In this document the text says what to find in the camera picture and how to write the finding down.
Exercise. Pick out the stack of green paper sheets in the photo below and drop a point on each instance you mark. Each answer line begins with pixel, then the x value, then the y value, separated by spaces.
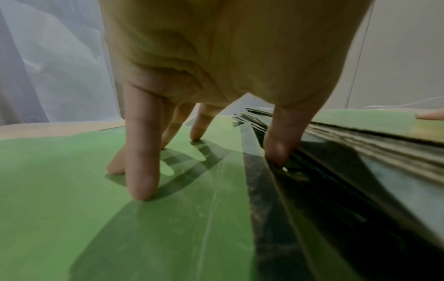
pixel 364 164

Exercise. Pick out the sheer white curtain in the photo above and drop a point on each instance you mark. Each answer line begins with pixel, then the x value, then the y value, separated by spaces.
pixel 52 63

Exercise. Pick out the large green paper sheet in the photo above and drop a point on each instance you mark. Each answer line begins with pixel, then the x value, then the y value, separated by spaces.
pixel 104 225

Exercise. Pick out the person's left hand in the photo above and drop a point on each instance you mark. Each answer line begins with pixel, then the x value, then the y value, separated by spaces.
pixel 215 55

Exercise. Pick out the person's right hand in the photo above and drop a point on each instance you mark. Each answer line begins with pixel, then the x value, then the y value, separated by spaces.
pixel 432 114

